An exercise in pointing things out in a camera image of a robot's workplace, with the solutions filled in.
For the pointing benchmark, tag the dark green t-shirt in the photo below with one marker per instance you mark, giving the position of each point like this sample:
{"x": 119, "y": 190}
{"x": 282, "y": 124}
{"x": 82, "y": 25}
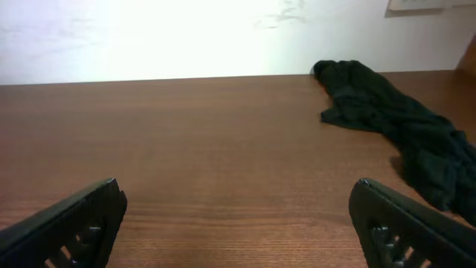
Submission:
{"x": 437, "y": 160}

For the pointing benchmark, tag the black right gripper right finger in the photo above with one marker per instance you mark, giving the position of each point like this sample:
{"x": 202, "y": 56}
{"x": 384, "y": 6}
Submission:
{"x": 396, "y": 231}

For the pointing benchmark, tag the white wall plate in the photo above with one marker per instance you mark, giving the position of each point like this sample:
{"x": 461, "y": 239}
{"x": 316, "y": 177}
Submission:
{"x": 404, "y": 5}

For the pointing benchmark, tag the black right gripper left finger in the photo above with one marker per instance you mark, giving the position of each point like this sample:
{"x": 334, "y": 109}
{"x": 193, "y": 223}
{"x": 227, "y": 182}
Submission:
{"x": 78, "y": 231}

